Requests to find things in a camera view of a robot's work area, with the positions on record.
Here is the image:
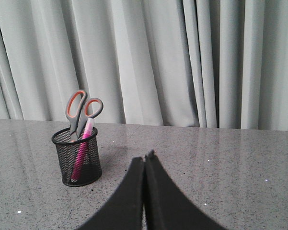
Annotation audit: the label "black mesh pen holder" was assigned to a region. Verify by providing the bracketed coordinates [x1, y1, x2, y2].
[52, 127, 102, 187]

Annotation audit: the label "grey orange scissors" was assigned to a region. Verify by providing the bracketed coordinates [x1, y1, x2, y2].
[65, 90, 104, 142]

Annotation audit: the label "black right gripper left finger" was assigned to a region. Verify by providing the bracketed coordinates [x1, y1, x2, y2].
[79, 157, 144, 230]

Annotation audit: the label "pink marker pen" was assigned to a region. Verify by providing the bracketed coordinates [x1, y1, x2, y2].
[71, 118, 95, 183]

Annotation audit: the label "grey curtain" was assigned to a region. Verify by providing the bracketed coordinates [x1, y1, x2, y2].
[0, 0, 288, 131]

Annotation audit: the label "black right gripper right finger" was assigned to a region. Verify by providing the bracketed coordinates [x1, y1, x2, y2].
[144, 150, 224, 230]

